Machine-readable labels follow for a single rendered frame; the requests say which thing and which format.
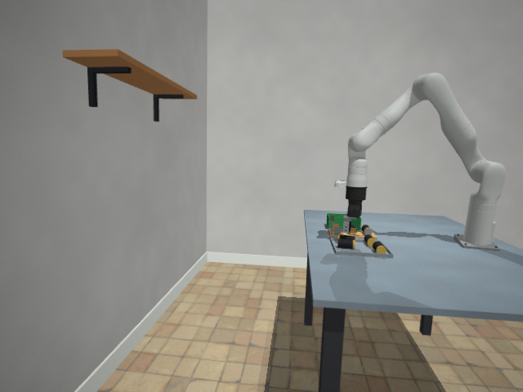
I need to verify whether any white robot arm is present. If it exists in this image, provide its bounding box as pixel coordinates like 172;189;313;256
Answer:
348;73;506;246

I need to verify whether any tan battery holder board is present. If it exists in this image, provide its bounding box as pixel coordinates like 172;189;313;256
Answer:
328;216;378;239

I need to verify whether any green open box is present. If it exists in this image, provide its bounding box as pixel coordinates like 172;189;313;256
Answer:
326;213;361;231

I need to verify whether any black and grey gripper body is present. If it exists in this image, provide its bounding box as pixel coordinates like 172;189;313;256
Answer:
334;173;367;217

